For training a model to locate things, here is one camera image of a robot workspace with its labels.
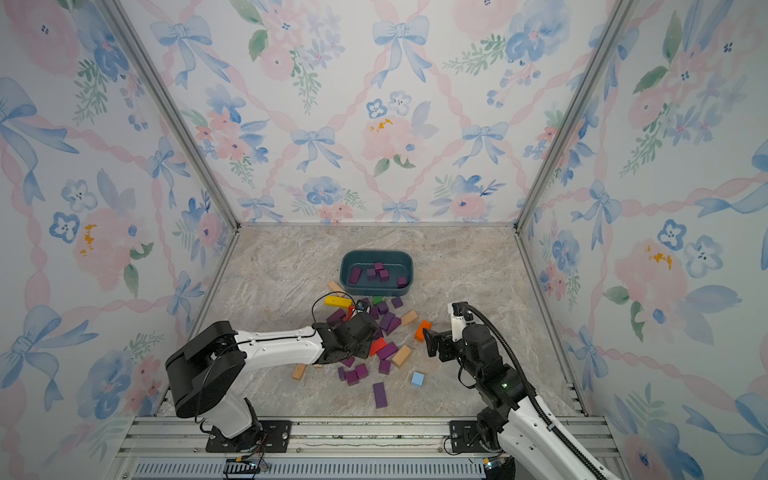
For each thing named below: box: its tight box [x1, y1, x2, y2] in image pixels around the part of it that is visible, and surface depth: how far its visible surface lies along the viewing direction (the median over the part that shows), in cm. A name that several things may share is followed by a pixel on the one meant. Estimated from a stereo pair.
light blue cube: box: [412, 372, 425, 388], surface depth 83 cm
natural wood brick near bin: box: [328, 280, 346, 297], surface depth 103 cm
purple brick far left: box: [348, 267, 363, 285], surface depth 106 cm
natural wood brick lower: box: [391, 344, 412, 369], surface depth 88 cm
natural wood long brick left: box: [292, 364, 306, 380], surface depth 85 cm
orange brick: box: [414, 320, 433, 343], surface depth 92 cm
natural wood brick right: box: [401, 310, 418, 326], surface depth 96 cm
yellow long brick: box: [324, 295, 353, 309], surface depth 99 cm
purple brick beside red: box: [377, 341, 399, 360], surface depth 90 cm
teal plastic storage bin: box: [340, 250, 413, 296], surface depth 106 cm
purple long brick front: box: [373, 382, 388, 409], surface depth 82 cm
